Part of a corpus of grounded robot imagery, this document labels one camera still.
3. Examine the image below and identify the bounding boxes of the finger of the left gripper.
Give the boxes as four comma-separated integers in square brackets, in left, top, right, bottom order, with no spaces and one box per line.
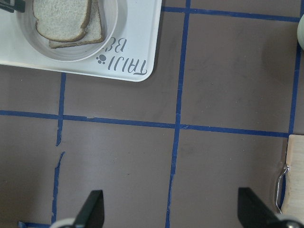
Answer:
[0,0,26,13]

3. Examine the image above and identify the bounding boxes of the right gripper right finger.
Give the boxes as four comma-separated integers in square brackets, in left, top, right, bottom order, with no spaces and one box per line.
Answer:
[237,187,288,228]

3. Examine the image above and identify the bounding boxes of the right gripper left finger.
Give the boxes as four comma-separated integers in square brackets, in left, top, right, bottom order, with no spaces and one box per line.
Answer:
[73,190,105,228]

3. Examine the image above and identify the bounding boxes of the cream round plate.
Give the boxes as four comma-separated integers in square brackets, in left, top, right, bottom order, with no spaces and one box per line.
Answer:
[16,0,118,62]

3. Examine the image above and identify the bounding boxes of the bread slice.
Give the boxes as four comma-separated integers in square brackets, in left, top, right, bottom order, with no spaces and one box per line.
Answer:
[49,0,105,49]
[32,0,92,42]

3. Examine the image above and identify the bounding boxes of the wooden cutting board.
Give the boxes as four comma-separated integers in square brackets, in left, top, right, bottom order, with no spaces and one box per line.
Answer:
[281,134,304,220]

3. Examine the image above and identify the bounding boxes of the cream bear tray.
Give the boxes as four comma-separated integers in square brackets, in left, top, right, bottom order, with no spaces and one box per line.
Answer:
[0,0,162,82]

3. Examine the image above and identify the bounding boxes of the green bowl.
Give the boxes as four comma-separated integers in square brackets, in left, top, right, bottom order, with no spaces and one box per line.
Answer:
[297,15,304,50]

